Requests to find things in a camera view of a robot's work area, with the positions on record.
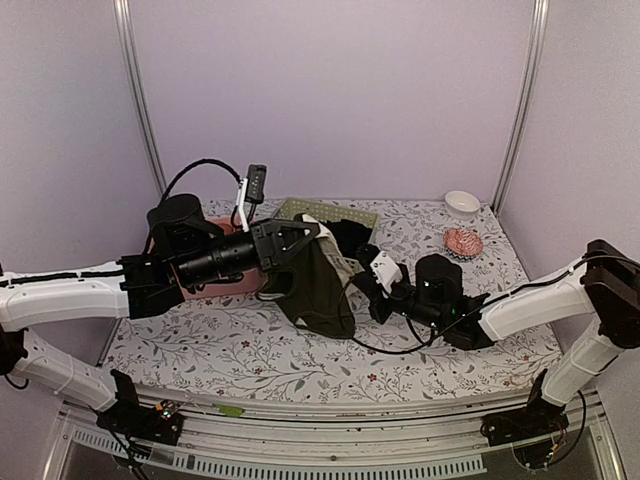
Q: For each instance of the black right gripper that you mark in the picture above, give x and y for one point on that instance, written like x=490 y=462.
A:
x=381 y=313

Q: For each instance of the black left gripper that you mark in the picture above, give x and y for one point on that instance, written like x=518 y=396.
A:
x=268 y=242

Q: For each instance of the dark green underwear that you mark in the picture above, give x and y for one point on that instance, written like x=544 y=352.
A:
x=309 y=289

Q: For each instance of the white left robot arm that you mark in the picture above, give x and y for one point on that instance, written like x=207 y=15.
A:
x=135 y=287

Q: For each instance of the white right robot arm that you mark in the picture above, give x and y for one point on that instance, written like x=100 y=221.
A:
x=603 y=284

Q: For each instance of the green plastic basket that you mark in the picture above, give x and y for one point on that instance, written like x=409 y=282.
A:
x=325 y=211

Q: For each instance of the pink divided organizer box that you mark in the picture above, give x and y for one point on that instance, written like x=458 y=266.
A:
x=225 y=285

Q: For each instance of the black clothes in basket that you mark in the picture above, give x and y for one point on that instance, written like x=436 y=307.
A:
x=352 y=238

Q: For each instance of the white ceramic bowl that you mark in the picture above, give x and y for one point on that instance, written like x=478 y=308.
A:
x=461 y=205

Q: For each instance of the floral white table mat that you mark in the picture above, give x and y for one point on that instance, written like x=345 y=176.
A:
x=237 y=346

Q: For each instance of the green tape piece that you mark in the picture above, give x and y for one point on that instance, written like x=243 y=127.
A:
x=230 y=410

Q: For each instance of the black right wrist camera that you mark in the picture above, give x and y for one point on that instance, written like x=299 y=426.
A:
x=438 y=285

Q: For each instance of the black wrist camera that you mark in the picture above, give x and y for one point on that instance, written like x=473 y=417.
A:
x=174 y=226
x=438 y=285

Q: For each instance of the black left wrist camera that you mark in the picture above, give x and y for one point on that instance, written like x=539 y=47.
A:
x=174 y=226

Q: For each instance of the aluminium front rail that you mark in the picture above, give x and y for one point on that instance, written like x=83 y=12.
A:
x=429 y=439

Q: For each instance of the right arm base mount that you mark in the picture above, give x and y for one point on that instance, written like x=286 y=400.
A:
x=536 y=418

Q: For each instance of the left aluminium frame post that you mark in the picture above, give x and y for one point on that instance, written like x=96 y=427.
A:
x=124 y=25

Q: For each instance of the aluminium frame post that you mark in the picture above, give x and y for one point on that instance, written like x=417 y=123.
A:
x=531 y=68
x=124 y=25

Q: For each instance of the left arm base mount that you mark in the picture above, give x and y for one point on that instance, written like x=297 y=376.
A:
x=161 y=423

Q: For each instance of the right aluminium frame post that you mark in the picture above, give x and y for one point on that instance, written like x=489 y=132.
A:
x=531 y=68

